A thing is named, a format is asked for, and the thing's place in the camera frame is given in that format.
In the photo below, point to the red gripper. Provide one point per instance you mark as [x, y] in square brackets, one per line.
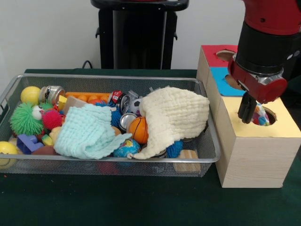
[258, 87]

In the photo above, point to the multicoloured patterned cloth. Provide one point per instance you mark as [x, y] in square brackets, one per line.
[261, 117]

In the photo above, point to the cream waffle cloth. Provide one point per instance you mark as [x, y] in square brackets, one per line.
[173, 115]

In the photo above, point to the mint waffle cloth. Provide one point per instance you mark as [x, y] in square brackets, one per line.
[88, 134]

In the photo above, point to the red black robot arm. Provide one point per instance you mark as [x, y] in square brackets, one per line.
[270, 33]

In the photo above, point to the wooden box with three holes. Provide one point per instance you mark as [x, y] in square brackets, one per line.
[254, 155]

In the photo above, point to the shallow clear mesh bin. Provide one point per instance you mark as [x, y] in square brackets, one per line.
[94, 167]

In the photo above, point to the blue spiky ball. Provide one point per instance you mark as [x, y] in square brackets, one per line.
[174, 148]

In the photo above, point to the small soccer ball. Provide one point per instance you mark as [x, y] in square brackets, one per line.
[135, 106]

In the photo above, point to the orange toy basketball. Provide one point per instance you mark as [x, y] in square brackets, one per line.
[137, 131]

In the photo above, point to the blue globe ball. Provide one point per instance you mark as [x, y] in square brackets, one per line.
[128, 148]

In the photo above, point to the orange toy brick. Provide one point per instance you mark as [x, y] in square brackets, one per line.
[86, 97]

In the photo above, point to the crushed silver drink can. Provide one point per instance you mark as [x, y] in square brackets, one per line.
[53, 92]

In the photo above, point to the red spiky ball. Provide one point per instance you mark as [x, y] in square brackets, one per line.
[52, 119]

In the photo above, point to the yellow ball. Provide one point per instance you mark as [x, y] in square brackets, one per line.
[6, 150]
[29, 95]

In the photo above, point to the purple toy block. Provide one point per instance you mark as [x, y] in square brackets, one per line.
[27, 143]

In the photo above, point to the green spiky ball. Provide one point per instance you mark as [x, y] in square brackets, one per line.
[23, 120]

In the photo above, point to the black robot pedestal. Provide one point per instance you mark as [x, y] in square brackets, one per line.
[136, 37]

